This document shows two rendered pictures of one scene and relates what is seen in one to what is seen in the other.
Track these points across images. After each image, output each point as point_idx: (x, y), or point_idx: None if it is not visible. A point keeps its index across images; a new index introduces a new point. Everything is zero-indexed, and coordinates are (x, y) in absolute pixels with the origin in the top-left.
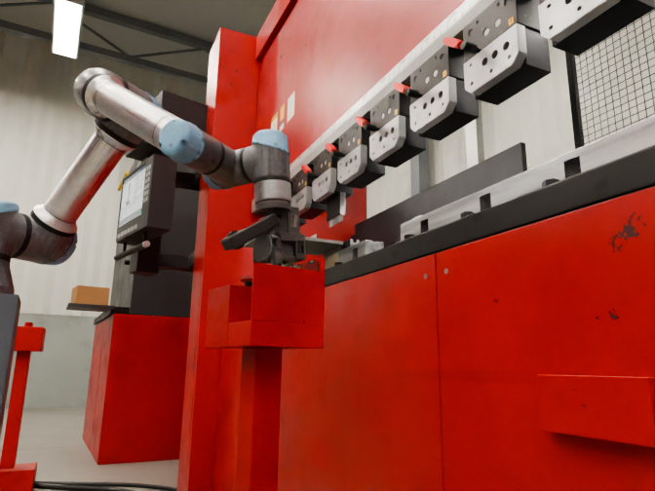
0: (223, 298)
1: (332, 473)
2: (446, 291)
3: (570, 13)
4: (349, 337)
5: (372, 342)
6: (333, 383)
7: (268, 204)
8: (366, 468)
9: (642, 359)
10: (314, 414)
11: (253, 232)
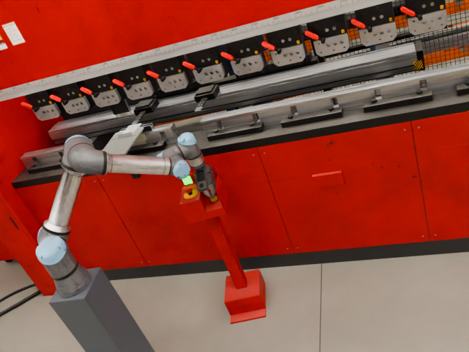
0: (196, 205)
1: None
2: (266, 158)
3: (287, 60)
4: None
5: (225, 178)
6: None
7: (202, 165)
8: (234, 215)
9: (337, 167)
10: None
11: (206, 179)
